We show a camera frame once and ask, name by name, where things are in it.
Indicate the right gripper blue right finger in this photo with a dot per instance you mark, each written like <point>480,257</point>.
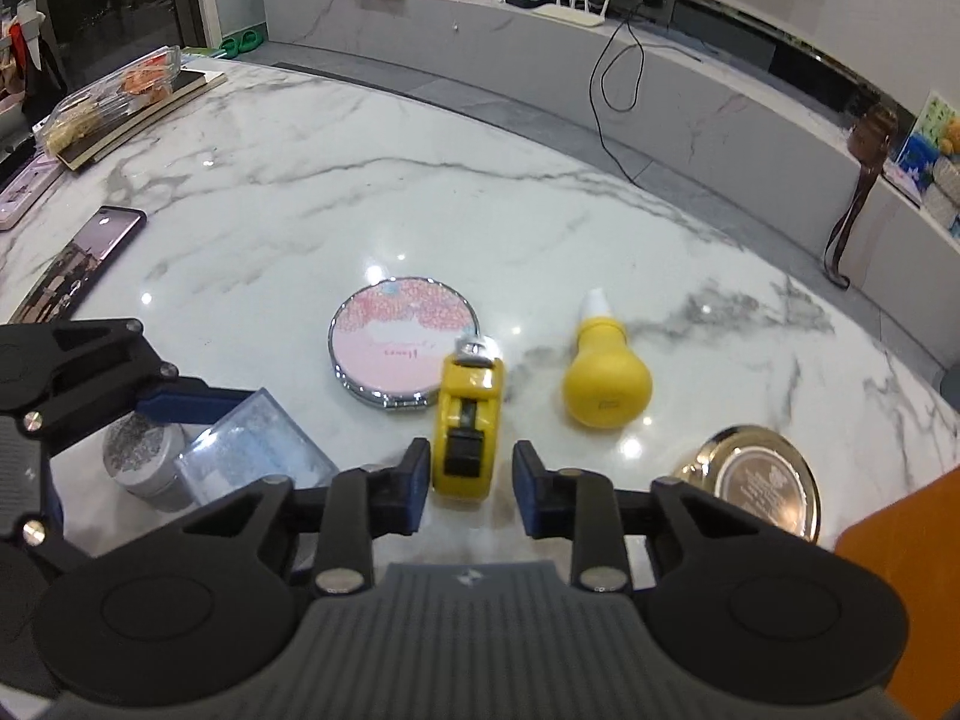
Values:
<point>578,506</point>

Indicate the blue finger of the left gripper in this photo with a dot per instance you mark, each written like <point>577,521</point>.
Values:
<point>189,401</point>

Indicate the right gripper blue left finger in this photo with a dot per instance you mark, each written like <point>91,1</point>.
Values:
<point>359,507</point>

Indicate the small grey glitter jar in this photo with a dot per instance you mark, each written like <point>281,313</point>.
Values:
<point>140,456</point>

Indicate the clear acrylic cube box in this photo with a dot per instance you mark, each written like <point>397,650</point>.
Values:
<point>256,440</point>

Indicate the yellow bulb squeeze bottle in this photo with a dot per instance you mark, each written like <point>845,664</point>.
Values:
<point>607,385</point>

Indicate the yellow tape measure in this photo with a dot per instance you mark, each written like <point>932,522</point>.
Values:
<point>473,382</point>

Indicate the pink round compact mirror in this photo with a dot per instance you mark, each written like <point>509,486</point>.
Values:
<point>387,342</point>

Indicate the gold round compact case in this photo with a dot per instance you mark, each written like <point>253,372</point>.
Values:
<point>762,473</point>

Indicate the smartphone on table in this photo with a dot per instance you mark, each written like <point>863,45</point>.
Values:
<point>77,268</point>

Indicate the snack tray on table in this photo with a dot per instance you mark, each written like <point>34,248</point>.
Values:
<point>90,122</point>

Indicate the orange cardboard storage box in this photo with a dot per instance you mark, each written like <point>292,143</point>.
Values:
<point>913,546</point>

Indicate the white marble tv console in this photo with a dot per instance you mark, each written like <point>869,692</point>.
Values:
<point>766,152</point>

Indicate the white wifi router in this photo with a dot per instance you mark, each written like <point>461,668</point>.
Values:
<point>575,12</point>

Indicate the green illustrated poster board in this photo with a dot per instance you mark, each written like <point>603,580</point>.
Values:
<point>934,134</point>

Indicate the brown leather camera bag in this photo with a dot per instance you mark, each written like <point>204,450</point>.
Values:
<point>871,138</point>

